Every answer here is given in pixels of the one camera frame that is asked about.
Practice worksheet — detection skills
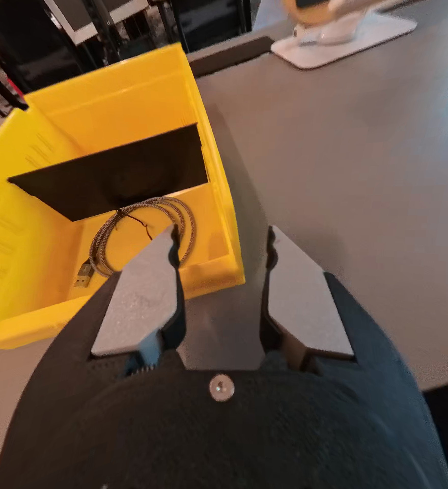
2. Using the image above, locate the grey braided usb cable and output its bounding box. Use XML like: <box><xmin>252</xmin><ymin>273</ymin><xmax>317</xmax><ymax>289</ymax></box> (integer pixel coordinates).
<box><xmin>73</xmin><ymin>197</ymin><xmax>197</xmax><ymax>289</ymax></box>

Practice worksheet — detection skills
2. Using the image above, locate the orange ring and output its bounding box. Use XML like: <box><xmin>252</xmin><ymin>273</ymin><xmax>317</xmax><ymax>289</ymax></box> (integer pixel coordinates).
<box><xmin>283</xmin><ymin>0</ymin><xmax>335</xmax><ymax>26</ymax></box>

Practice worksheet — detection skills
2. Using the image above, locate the white desk stand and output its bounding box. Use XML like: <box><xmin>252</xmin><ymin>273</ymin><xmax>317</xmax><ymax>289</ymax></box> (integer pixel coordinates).
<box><xmin>271</xmin><ymin>0</ymin><xmax>418</xmax><ymax>70</ymax></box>

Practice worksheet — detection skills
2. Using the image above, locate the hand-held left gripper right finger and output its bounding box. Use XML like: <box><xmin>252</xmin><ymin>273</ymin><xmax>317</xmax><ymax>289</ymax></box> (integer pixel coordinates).
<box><xmin>259</xmin><ymin>225</ymin><xmax>355</xmax><ymax>363</ymax></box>

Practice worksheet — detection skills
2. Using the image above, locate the black divider panel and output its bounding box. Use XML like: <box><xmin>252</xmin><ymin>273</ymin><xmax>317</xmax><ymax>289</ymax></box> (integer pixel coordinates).
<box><xmin>8</xmin><ymin>123</ymin><xmax>209</xmax><ymax>222</ymax></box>

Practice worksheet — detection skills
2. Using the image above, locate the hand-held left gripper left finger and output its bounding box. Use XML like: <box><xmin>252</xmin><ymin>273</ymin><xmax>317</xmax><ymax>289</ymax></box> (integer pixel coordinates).
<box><xmin>90</xmin><ymin>223</ymin><xmax>187</xmax><ymax>361</ymax></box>

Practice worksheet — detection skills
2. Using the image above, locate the yellow plastic bin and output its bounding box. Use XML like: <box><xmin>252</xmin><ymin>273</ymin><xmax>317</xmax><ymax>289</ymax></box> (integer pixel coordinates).
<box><xmin>0</xmin><ymin>43</ymin><xmax>246</xmax><ymax>350</ymax></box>

